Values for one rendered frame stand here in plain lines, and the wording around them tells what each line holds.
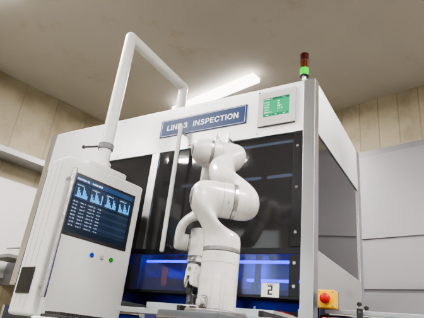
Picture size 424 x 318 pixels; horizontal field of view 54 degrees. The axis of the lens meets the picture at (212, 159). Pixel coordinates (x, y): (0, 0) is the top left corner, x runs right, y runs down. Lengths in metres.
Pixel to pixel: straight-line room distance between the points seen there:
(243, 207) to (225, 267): 0.20
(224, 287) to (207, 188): 0.31
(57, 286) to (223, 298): 1.00
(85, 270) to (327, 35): 2.78
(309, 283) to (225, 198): 0.69
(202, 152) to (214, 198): 0.40
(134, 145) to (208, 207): 1.47
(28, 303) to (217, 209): 1.03
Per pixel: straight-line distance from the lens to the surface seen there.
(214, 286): 1.29
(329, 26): 3.80
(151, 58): 2.89
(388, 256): 4.07
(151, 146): 2.62
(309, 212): 1.95
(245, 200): 1.36
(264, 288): 1.95
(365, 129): 4.65
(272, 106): 2.26
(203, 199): 1.33
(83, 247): 2.15
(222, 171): 1.50
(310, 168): 2.03
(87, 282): 2.17
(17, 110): 5.26
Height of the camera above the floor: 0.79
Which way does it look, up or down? 23 degrees up
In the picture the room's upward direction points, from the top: 7 degrees clockwise
